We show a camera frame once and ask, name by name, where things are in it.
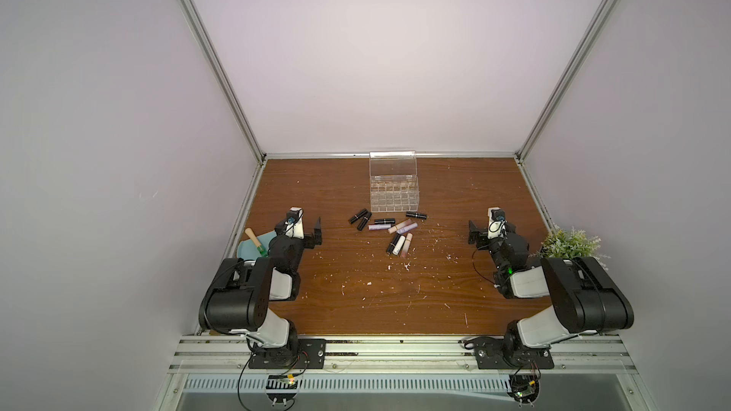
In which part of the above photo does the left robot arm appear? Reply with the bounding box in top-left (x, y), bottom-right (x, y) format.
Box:
top-left (198, 207), bottom-right (323, 365)

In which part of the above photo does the white lip balm tube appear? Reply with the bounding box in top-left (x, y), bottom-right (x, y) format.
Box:
top-left (392, 235), bottom-right (405, 256)

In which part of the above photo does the aluminium front rail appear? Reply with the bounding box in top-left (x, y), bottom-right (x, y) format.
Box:
top-left (168, 335), bottom-right (637, 375)

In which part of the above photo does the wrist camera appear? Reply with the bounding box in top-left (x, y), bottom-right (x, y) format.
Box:
top-left (487, 207), bottom-right (506, 239)
top-left (285, 207), bottom-right (305, 239)

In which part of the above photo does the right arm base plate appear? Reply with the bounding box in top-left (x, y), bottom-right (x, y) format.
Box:
top-left (460, 336), bottom-right (555, 370)

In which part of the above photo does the pink lip gloss tube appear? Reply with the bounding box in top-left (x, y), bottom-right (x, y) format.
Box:
top-left (400, 233), bottom-right (413, 258)

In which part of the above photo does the lilac lip tube right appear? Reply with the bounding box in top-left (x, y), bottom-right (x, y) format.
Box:
top-left (397, 223), bottom-right (419, 234)

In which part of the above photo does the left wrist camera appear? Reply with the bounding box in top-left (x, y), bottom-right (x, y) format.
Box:
top-left (285, 207), bottom-right (305, 239)

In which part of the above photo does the clear acrylic lipstick organizer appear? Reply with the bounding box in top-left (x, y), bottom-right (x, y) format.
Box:
top-left (369, 151), bottom-right (420, 213)

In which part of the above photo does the green rake wooden handle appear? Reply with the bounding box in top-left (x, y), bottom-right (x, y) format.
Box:
top-left (241, 228), bottom-right (268, 258)

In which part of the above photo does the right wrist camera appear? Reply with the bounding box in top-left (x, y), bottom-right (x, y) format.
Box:
top-left (487, 207), bottom-right (506, 239)

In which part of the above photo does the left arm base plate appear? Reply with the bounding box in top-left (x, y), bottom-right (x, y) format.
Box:
top-left (249, 339), bottom-right (327, 370)

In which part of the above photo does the teal dustpan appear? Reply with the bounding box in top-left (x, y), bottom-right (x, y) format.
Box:
top-left (236, 228), bottom-right (276, 261)

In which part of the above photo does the potted green plant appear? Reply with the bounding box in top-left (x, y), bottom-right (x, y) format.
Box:
top-left (538, 226), bottom-right (608, 270)

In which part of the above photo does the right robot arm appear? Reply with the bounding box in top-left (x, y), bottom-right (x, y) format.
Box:
top-left (464, 209), bottom-right (635, 366)

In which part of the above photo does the peach lip gloss tube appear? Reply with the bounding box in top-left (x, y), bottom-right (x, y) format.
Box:
top-left (388, 219), bottom-right (411, 233)

